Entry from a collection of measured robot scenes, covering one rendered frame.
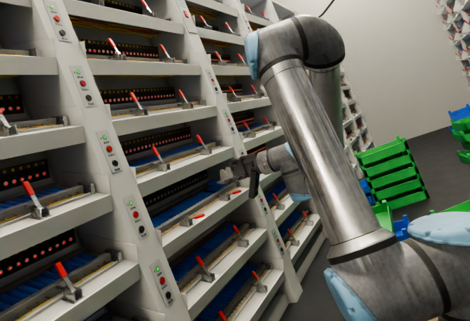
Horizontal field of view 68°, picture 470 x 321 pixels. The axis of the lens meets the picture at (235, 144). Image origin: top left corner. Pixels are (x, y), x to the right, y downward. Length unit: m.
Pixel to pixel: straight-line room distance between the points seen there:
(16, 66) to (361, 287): 0.90
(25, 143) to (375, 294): 0.79
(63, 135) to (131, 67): 0.39
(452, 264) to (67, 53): 1.03
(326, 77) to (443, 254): 0.51
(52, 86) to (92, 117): 0.14
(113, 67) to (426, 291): 1.01
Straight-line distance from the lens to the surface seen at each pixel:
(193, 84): 1.60
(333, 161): 0.78
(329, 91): 1.03
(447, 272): 0.79
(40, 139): 0.93
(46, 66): 1.04
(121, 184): 1.01
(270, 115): 2.19
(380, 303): 0.75
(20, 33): 1.18
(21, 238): 0.85
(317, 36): 0.91
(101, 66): 1.15
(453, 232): 0.79
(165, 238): 1.11
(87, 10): 1.26
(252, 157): 1.34
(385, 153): 2.35
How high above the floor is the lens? 0.72
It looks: 1 degrees up
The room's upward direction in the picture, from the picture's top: 22 degrees counter-clockwise
